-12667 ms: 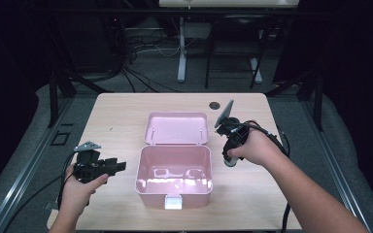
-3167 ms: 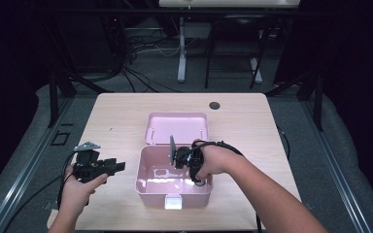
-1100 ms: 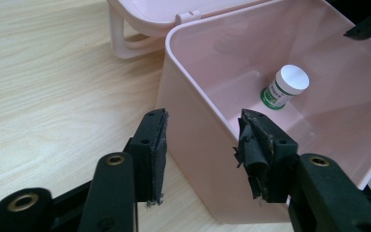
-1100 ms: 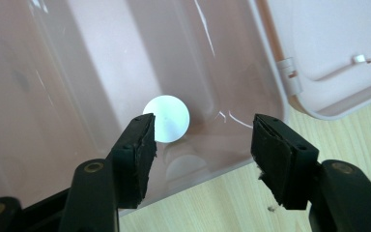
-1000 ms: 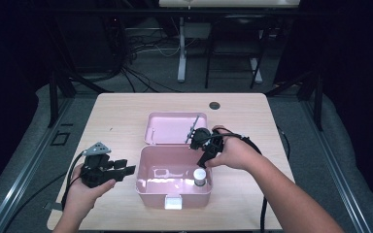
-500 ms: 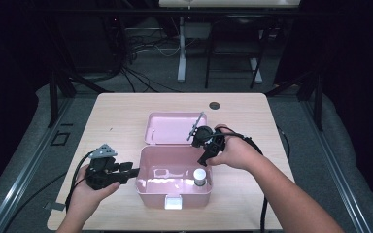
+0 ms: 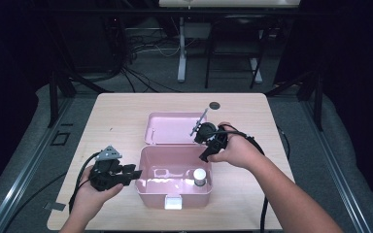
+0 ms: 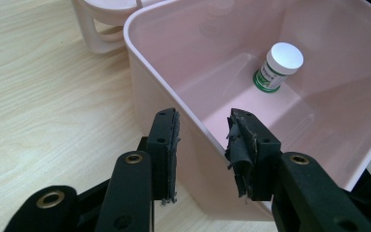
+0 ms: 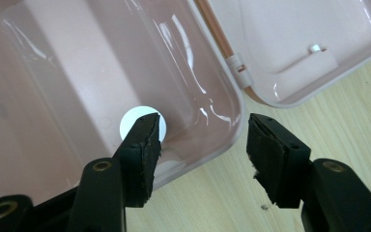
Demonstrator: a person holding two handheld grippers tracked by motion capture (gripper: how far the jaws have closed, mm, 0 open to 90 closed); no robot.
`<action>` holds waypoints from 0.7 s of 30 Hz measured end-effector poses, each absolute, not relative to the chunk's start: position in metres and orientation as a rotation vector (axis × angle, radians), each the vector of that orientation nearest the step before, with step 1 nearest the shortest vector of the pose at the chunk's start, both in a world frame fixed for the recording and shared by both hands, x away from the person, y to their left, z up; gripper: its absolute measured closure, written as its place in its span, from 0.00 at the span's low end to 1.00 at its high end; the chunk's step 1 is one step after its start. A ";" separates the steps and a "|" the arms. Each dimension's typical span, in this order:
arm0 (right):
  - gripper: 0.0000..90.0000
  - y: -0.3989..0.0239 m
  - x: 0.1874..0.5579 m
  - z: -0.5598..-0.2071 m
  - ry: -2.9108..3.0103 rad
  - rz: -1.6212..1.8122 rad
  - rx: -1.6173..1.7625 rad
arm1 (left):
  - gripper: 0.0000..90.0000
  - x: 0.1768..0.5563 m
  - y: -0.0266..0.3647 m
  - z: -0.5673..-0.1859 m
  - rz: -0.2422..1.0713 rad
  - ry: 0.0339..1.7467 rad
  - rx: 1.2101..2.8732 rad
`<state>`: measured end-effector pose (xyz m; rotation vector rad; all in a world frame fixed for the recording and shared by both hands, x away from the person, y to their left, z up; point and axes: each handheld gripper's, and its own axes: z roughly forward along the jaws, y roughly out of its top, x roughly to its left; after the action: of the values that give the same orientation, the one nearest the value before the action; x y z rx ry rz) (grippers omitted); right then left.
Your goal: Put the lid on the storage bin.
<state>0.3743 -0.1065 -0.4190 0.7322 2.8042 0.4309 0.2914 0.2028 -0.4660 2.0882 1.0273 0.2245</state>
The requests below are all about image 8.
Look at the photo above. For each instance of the pink plastic lidded box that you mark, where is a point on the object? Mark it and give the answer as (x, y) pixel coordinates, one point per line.
(206, 58)

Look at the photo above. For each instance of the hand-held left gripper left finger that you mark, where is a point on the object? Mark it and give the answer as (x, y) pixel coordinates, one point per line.
(164, 154)

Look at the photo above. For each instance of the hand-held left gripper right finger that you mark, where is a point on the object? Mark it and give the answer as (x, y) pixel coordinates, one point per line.
(264, 167)

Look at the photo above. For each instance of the white capped green label bottle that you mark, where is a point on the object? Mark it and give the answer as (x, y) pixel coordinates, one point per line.
(283, 59)

